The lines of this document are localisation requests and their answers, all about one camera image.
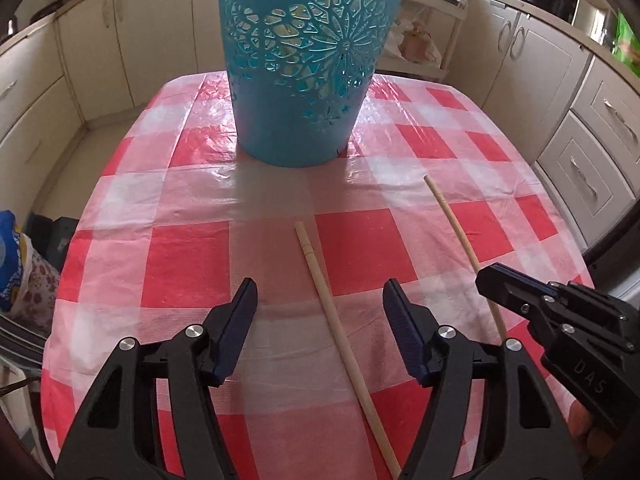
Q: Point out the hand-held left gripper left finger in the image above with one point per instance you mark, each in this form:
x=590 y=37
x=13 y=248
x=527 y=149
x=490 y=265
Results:
x=235 y=330

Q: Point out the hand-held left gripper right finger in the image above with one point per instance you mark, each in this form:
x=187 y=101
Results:
x=402 y=330

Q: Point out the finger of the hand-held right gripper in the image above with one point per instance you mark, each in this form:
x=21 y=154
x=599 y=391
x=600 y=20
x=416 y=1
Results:
x=510 y=285
x=585 y=330

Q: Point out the wooden chopstick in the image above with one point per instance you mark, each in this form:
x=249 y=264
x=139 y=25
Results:
x=325 y=290
x=452 y=220

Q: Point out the blue perforated plastic basket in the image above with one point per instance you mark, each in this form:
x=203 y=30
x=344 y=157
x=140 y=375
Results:
x=280 y=130

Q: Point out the person's right hand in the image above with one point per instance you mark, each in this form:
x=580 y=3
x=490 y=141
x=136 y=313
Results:
x=597 y=442

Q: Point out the red white checked tablecloth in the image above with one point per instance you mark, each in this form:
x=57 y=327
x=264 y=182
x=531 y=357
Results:
x=190 y=250

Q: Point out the floral fabric bag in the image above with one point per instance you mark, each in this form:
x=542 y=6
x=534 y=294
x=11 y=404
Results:
x=42 y=290

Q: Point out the dark box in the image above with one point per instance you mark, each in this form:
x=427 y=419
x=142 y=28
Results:
x=55 y=245

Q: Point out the cream kitchen cabinets panelled doors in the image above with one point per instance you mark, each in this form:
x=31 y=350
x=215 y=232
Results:
x=550 y=85

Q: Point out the blue yellow plastic bag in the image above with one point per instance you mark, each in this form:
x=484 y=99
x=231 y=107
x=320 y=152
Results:
x=10 y=260

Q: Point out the translucent plastic bag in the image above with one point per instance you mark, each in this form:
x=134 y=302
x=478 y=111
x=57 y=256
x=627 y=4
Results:
x=417 y=42

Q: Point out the white shelf rack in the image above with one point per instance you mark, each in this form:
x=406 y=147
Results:
x=450 y=20

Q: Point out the green packet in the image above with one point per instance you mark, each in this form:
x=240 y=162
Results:
x=627 y=40

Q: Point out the white kettle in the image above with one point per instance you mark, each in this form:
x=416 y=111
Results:
x=592 y=15

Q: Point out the cream kitchen cabinets plain doors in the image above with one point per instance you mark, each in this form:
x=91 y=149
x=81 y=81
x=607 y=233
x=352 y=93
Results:
x=100 y=50

